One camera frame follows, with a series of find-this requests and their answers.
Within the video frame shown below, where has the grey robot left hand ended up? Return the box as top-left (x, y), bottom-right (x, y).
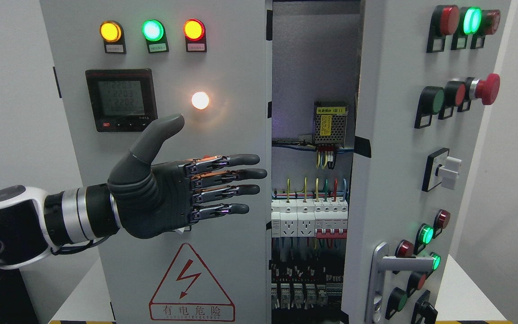
top-left (107, 113), bottom-right (267, 239)

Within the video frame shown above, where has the grey cabinet door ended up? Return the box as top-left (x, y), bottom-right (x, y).
top-left (342, 0), bottom-right (511, 324)
top-left (40, 0), bottom-right (271, 324)

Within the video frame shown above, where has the red electric hazard warning sticker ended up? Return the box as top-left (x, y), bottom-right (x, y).
top-left (149, 243), bottom-right (236, 322)

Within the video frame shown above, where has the black digital power meter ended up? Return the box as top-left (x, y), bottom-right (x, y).
top-left (85, 68), bottom-right (158, 132)

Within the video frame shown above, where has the white glowing indicator light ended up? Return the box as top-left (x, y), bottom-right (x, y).
top-left (191, 91), bottom-right (210, 109)

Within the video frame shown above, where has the lower relay terminal row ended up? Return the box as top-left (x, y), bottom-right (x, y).
top-left (268, 257), bottom-right (344, 311)

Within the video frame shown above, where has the green indicator light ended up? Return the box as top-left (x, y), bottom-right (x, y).
top-left (142, 20), bottom-right (169, 54)

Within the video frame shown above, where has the yellow indicator light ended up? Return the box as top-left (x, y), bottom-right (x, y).
top-left (99, 20), bottom-right (127, 54)

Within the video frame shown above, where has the white socket breaker row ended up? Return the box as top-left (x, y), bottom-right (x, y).
top-left (271, 198), bottom-right (348, 239)

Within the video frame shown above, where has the red indicator light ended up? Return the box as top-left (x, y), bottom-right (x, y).
top-left (183, 18), bottom-right (207, 53)

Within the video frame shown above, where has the black box at left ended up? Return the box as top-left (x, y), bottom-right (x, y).
top-left (0, 270), bottom-right (39, 324)

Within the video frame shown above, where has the metal mesh power supply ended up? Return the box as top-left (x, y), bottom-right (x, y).
top-left (312, 101), bottom-right (348, 145)

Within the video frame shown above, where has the red emergency stop button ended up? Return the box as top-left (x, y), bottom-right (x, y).
top-left (465, 72), bottom-right (501, 105)

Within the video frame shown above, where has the silver door handle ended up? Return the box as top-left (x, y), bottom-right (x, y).
top-left (364, 242), bottom-right (434, 324)

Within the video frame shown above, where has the white rotary switch right door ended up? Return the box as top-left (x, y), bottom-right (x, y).
top-left (421, 148), bottom-right (462, 192)

